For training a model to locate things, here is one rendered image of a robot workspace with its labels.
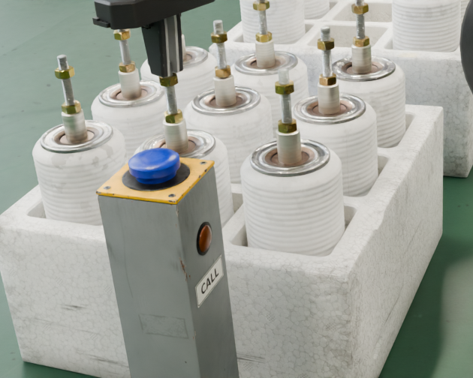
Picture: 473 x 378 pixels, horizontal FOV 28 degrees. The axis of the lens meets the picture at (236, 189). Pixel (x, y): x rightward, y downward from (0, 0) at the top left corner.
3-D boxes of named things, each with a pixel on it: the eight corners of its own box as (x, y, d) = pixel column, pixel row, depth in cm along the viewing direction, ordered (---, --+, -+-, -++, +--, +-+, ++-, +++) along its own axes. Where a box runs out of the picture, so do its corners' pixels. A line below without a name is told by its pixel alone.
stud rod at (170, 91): (170, 133, 93) (160, 61, 89) (180, 132, 93) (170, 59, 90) (171, 137, 92) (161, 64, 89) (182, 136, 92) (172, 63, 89)
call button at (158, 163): (191, 172, 75) (188, 148, 74) (167, 195, 71) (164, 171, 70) (146, 166, 76) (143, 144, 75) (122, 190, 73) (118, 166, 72)
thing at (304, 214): (237, 330, 96) (219, 172, 87) (284, 282, 103) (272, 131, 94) (321, 355, 91) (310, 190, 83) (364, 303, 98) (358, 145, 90)
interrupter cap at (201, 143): (130, 147, 95) (128, 140, 95) (198, 128, 98) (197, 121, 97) (155, 174, 89) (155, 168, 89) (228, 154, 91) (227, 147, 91)
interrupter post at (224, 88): (230, 98, 104) (227, 70, 103) (241, 104, 102) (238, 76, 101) (212, 104, 103) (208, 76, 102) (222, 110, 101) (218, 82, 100)
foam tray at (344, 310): (443, 234, 122) (444, 106, 114) (354, 433, 91) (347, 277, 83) (175, 201, 137) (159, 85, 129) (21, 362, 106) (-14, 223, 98)
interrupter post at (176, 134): (162, 149, 94) (158, 118, 92) (185, 142, 95) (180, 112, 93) (171, 157, 92) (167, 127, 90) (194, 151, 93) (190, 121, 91)
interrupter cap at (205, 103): (239, 86, 107) (239, 80, 107) (274, 105, 101) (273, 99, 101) (180, 103, 104) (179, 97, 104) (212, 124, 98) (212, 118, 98)
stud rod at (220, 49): (218, 89, 102) (211, 22, 98) (222, 86, 102) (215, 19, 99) (227, 90, 101) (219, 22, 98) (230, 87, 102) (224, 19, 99)
